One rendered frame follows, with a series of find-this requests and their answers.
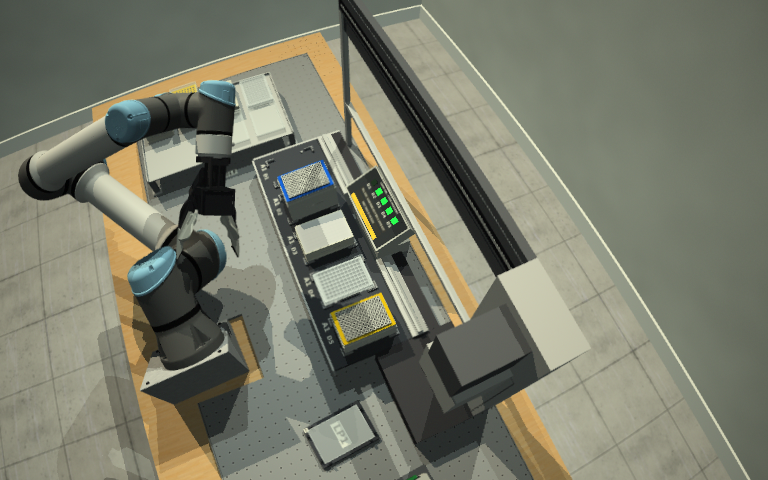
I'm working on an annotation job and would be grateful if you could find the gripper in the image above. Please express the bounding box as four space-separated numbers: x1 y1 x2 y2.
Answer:
176 156 240 259

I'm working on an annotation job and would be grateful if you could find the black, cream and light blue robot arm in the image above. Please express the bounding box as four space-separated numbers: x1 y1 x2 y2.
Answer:
18 80 236 370

